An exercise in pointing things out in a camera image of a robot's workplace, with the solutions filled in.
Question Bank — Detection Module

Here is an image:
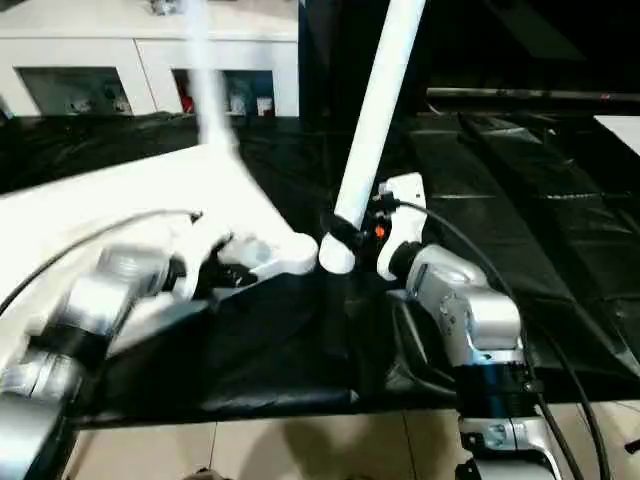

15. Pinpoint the white sheet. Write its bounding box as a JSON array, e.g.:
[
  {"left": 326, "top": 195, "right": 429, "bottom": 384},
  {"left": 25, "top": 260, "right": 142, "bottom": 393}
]
[{"left": 592, "top": 114, "right": 640, "bottom": 159}]

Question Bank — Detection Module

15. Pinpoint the blue upright panel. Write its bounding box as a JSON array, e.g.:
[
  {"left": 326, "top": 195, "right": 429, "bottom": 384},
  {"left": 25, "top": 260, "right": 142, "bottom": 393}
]
[{"left": 298, "top": 0, "right": 331, "bottom": 119}]

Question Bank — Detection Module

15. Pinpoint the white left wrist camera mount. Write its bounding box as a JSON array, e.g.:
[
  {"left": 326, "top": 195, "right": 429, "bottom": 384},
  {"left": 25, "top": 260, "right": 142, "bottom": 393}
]
[{"left": 164, "top": 214, "right": 236, "bottom": 301}]

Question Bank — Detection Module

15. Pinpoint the black mat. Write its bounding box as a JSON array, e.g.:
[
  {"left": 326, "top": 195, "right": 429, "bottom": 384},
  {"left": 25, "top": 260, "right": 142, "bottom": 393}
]
[{"left": 0, "top": 112, "right": 640, "bottom": 426}]

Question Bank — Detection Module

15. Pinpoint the long metal rod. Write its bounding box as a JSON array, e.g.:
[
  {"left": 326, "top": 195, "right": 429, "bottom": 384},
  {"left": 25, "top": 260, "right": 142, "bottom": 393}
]
[{"left": 427, "top": 86, "right": 640, "bottom": 105}]

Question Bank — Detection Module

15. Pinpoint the white plastic table top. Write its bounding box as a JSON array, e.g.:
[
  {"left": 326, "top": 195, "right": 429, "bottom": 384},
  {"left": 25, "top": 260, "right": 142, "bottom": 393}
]
[{"left": 0, "top": 142, "right": 320, "bottom": 374}]

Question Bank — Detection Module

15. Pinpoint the white cabinet with glass doors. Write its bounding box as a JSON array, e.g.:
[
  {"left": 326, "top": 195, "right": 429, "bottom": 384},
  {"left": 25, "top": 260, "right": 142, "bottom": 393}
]
[{"left": 0, "top": 9, "right": 301, "bottom": 117}]

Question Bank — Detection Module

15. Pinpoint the white plastic table leg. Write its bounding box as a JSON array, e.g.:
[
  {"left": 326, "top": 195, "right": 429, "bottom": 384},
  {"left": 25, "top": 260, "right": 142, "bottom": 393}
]
[
  {"left": 185, "top": 0, "right": 242, "bottom": 151},
  {"left": 318, "top": 0, "right": 429, "bottom": 275}
]

